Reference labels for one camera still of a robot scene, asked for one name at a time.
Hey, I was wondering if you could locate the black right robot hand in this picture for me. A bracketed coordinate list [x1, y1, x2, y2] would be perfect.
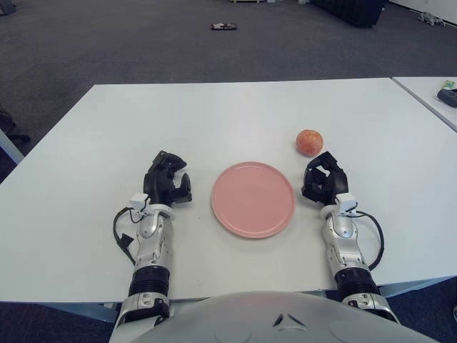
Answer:
[301, 151, 349, 207]

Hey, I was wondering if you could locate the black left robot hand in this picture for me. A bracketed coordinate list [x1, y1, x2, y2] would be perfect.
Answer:
[142, 149, 194, 208]

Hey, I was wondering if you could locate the red yellow apple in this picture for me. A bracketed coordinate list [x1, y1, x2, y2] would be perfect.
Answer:
[296, 129, 325, 157]

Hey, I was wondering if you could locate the pink round plate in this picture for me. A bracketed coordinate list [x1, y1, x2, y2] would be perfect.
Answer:
[211, 161, 296, 239]

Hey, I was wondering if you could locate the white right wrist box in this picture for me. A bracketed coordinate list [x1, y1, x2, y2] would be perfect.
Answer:
[336, 192, 358, 212]

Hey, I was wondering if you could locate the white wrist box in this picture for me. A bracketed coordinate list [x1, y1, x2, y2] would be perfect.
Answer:
[336, 192, 358, 212]
[129, 192, 150, 210]

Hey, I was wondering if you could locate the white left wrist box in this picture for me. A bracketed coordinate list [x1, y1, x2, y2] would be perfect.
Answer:
[129, 192, 150, 210]

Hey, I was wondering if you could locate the black handheld controller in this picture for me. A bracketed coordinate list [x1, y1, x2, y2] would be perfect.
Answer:
[437, 88, 457, 108]

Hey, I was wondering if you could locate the grey robot torso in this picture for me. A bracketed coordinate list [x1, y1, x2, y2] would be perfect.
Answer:
[106, 289, 443, 343]

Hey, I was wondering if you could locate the black crate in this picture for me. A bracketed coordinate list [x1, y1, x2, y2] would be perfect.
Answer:
[310, 0, 388, 29]

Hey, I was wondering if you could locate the grey toy figure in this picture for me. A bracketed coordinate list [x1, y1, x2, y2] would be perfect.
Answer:
[417, 11, 446, 26]

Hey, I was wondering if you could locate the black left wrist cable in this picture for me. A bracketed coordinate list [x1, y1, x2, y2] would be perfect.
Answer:
[113, 207, 144, 267]

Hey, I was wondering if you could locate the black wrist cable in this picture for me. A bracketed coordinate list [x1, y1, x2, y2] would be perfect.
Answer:
[356, 211, 386, 271]
[113, 207, 144, 267]

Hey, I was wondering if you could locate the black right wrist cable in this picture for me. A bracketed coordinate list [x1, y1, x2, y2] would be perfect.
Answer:
[356, 211, 386, 271]

